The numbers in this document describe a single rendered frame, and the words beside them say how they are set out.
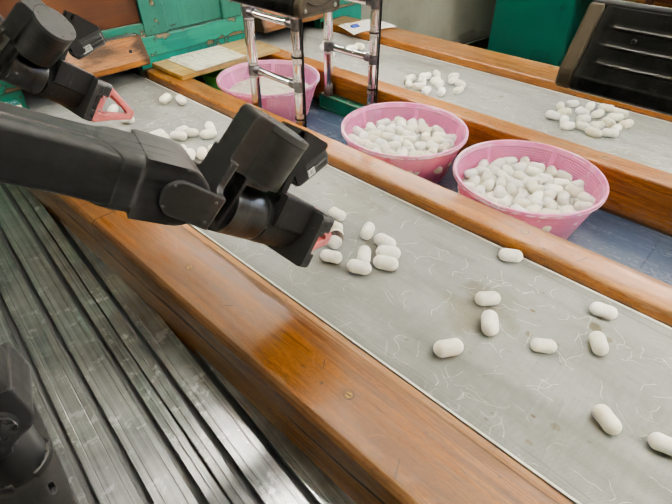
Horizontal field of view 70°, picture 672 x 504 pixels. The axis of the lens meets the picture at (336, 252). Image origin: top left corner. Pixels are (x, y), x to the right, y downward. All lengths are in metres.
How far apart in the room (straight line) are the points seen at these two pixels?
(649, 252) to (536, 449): 0.53
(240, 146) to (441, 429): 0.34
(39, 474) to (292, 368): 0.30
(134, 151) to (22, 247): 0.62
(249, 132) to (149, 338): 0.40
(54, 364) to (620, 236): 0.95
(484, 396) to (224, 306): 0.33
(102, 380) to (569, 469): 0.57
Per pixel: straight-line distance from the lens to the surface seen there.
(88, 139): 0.43
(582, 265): 0.76
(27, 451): 0.65
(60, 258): 0.97
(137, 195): 0.44
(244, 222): 0.49
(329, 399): 0.54
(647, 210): 1.06
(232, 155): 0.46
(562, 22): 3.49
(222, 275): 0.68
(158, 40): 1.51
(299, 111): 1.08
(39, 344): 0.82
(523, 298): 0.72
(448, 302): 0.68
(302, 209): 0.53
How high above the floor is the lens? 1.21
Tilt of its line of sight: 39 degrees down
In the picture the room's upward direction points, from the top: straight up
